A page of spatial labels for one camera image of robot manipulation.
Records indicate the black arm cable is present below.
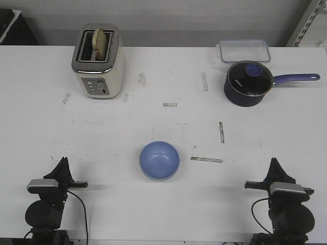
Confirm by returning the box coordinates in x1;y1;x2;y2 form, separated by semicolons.
66;190;89;243
250;198;273;234

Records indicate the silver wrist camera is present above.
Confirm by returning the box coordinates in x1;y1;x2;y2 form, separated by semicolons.
270;182;306;194
27;179;59;194

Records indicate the slice of toast bread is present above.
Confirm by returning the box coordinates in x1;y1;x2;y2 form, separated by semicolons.
92;29;107;61

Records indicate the clear blue-rimmed plastic container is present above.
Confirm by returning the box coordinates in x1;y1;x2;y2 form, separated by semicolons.
216;39;271;63

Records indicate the dark blue saucepan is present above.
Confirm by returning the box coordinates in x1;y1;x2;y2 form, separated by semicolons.
224;73;320;107

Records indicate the cream and chrome toaster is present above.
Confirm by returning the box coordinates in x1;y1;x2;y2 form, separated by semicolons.
72;23;125;99

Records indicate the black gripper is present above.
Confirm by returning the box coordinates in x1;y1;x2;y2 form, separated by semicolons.
38;157;88;207
244;157;315;212

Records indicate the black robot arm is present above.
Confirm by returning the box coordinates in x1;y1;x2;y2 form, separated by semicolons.
24;157;88;244
244;158;315;244

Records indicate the blue bowl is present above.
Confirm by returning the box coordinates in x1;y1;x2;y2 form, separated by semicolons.
139;141;180;181

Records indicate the glass lid with blue knob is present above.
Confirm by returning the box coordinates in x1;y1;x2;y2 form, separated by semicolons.
227;61;273;96

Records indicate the black box in corner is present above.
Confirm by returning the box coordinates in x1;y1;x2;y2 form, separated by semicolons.
1;9;39;45

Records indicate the white slotted metal rack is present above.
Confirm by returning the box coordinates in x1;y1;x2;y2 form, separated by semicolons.
286;1;326;47

